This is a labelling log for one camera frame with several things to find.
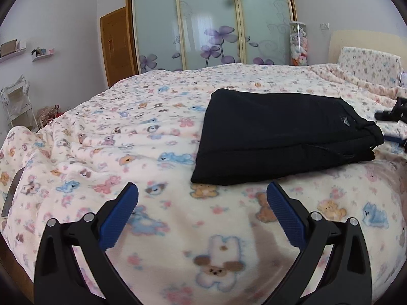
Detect brown wooden door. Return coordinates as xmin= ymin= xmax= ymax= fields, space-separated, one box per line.
xmin=100 ymin=7 xmax=134 ymax=87

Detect white metal shelf rack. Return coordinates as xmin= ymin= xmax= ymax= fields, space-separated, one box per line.
xmin=1 ymin=75 xmax=39 ymax=132

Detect pink basket of items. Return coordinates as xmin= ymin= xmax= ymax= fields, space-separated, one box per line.
xmin=36 ymin=104 xmax=63 ymax=128

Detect frosted glass sliding wardrobe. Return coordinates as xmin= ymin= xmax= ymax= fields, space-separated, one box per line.
xmin=126 ymin=0 xmax=296 ymax=74

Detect white wall socket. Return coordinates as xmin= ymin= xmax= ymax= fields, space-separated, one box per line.
xmin=320 ymin=23 xmax=330 ymax=31

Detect cartoon print pillow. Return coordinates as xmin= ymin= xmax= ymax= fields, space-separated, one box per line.
xmin=337 ymin=46 xmax=403 ymax=88

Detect clear tube of plush toys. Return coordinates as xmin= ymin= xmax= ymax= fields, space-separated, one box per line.
xmin=290 ymin=21 xmax=308 ymax=66

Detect wall shelf with items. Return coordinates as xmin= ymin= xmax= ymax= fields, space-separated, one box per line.
xmin=31 ymin=47 xmax=55 ymax=62

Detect cartoon print fleece blanket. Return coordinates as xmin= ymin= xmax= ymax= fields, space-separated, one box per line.
xmin=1 ymin=64 xmax=406 ymax=304

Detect black smartphone beige case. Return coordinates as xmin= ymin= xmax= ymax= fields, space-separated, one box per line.
xmin=1 ymin=168 xmax=24 ymax=217

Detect black pants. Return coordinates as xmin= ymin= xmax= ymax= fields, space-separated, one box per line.
xmin=191 ymin=89 xmax=384 ymax=186

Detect cream headboard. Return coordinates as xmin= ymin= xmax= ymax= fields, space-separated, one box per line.
xmin=328 ymin=30 xmax=407 ymax=70

